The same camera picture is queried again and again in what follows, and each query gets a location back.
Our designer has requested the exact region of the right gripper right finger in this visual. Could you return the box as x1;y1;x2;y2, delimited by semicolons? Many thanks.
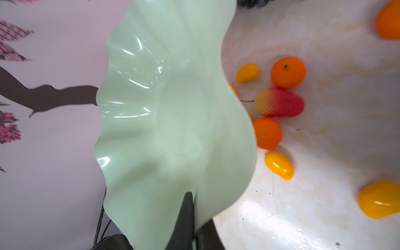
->
196;219;225;250

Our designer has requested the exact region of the orange of cluster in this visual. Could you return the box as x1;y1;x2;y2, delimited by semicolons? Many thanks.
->
270;57;307;89
253;118;282;151

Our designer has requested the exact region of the strawberry in fruit cluster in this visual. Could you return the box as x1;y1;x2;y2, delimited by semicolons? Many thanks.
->
241;88;305;118

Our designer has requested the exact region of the light green wavy fruit bowl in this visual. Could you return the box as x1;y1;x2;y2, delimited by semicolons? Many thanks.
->
95;1;257;250

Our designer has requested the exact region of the yellow tomato cluster bottom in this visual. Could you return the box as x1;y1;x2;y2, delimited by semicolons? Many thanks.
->
265;151;294;181

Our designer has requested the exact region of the yellow tomato cluster top left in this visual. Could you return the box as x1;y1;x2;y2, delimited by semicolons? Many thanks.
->
236;64;260;82

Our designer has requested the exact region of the dark fake grape bunch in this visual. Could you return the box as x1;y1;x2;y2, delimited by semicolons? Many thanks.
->
236;0;274;9

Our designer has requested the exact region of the yellow tomato front centre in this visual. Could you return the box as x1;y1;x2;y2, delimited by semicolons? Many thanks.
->
358;180;400;219

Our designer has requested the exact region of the orange bottom of cluster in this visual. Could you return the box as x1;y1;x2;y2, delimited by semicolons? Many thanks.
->
253;118;282;151

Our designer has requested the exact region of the orange at centre back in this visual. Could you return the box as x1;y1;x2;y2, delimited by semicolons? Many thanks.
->
375;0;400;40

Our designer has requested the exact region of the orange top of cluster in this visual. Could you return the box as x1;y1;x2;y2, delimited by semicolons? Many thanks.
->
270;57;307;89

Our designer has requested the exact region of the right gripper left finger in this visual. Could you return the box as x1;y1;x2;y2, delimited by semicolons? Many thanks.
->
165;192;194;250

